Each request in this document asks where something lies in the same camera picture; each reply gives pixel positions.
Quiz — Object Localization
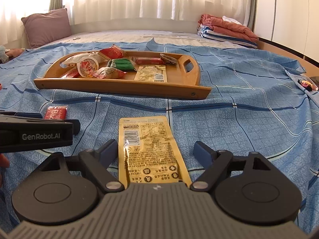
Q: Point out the dark gold snack packet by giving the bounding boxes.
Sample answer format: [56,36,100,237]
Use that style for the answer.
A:
[134,64,168,82]

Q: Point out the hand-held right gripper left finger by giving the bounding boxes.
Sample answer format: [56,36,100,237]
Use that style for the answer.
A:
[37,139,124,193]

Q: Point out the white mattress pad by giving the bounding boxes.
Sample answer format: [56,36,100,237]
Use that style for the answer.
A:
[37,28,240,49]

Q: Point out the purple pillow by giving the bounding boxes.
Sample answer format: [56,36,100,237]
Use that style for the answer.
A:
[21,8,73,49]

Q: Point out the small colourful toy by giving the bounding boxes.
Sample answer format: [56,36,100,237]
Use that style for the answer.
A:
[296,78,319,92]

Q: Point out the red chocolate bar packet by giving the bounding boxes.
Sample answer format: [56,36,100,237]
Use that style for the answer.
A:
[132,56,164,65]

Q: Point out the large white snack packet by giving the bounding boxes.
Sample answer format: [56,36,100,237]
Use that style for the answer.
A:
[60,53,106,69]

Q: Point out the person's left hand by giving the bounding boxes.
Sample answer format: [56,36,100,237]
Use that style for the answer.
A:
[0,154,10,188]

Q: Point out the light gold snack packet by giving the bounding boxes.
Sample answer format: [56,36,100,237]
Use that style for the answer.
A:
[118,116,192,188]

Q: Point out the blue white striped towel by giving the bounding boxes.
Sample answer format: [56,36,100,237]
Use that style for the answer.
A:
[197,25,258,49]

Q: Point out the pink white snack packet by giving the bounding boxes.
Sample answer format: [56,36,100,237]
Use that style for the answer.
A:
[92,67,126,79]

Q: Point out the white wardrobe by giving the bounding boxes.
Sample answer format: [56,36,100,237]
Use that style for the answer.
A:
[254,0,319,68]

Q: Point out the wooden serving tray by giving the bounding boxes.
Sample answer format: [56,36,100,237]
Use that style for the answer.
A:
[33,50,212,100]

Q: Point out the red cracker packet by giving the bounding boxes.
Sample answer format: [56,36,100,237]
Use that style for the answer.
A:
[60,68,81,79]

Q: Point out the wooden bed frame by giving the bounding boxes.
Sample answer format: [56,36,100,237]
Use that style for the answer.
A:
[257,37,319,75]

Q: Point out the jelly cup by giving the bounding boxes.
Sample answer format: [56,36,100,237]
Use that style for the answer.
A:
[77,54,100,78]

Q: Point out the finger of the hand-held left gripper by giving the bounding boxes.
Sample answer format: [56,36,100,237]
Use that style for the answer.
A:
[0,112,81,135]

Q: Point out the dusty pink cloth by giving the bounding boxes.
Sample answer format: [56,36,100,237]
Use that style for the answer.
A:
[5,48,25,60]

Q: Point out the grey bed headboard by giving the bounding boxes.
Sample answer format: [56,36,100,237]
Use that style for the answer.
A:
[70,17,202,34]

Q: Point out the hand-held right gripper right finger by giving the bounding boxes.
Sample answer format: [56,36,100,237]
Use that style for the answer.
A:
[191,141,277,193]

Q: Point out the brown cake packet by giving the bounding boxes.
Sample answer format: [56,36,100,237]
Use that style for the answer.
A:
[159,53,178,65]

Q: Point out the folded towels stack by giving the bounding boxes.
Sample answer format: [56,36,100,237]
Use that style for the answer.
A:
[201,14,260,41]

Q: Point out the blue checked bedsheet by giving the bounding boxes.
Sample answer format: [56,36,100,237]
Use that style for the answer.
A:
[0,38,319,229]

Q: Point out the small red snack packet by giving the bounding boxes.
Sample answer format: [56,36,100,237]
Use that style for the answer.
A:
[44,105,68,120]

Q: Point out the green snack packet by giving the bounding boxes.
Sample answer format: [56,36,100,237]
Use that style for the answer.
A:
[107,58,137,71]

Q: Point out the red peanut bag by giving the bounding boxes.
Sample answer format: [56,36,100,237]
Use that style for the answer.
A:
[98,44,126,60]

